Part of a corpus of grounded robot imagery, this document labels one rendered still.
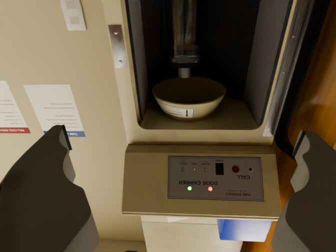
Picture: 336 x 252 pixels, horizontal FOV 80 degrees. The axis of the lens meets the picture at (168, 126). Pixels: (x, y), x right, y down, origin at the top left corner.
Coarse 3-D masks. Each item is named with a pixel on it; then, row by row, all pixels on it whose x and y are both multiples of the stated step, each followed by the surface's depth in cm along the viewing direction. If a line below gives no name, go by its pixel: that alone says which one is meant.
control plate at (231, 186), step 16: (176, 160) 43; (192, 160) 43; (208, 160) 42; (224, 160) 42; (240, 160) 42; (256, 160) 42; (176, 176) 42; (192, 176) 42; (208, 176) 42; (224, 176) 41; (240, 176) 41; (256, 176) 41; (176, 192) 41; (192, 192) 41; (208, 192) 41; (224, 192) 41; (240, 192) 41; (256, 192) 40
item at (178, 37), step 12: (168, 0) 36; (180, 0) 35; (192, 0) 35; (204, 0) 36; (168, 12) 37; (180, 12) 36; (192, 12) 36; (204, 12) 37; (168, 24) 38; (180, 24) 37; (192, 24) 37; (204, 24) 39; (168, 36) 39; (180, 36) 38; (192, 36) 38; (204, 36) 40; (168, 48) 41; (180, 48) 39; (192, 48) 39; (204, 48) 41
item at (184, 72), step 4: (168, 64) 44; (172, 64) 42; (176, 64) 42; (180, 64) 41; (184, 64) 41; (188, 64) 41; (192, 64) 42; (196, 64) 42; (180, 68) 45; (184, 68) 44; (188, 68) 45; (180, 72) 45; (184, 72) 45; (188, 72) 45; (180, 76) 46; (184, 76) 45; (188, 76) 46
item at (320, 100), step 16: (320, 32) 28; (320, 48) 29; (320, 64) 29; (304, 80) 32; (320, 80) 30; (304, 96) 32; (320, 96) 30; (304, 112) 33; (320, 112) 30; (288, 128) 37; (304, 128) 34; (320, 128) 31
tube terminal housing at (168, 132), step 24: (120, 0) 31; (120, 24) 33; (288, 24) 32; (120, 72) 37; (120, 96) 40; (144, 120) 46; (168, 120) 47; (216, 120) 46; (240, 120) 45; (264, 120) 41; (144, 144) 46; (168, 144) 46; (192, 144) 45; (216, 144) 45; (240, 144) 44; (264, 144) 44; (144, 216) 61
